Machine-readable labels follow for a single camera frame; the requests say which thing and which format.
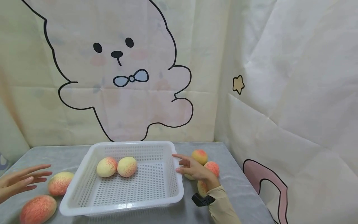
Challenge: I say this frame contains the person's left hand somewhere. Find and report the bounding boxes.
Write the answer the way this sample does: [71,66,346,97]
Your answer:
[0,164,53,204]

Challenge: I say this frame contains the person's right hand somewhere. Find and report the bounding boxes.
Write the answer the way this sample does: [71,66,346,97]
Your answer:
[172,153,221,191]

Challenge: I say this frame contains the person's right forearm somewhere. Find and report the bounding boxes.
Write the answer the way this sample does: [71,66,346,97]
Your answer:
[206,185,243,224]

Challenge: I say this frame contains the black wrist band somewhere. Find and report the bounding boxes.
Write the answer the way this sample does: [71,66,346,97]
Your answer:
[191,193,216,207]

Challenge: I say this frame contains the white plastic perforated basket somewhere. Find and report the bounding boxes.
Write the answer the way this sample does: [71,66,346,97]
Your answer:
[59,141,185,217]

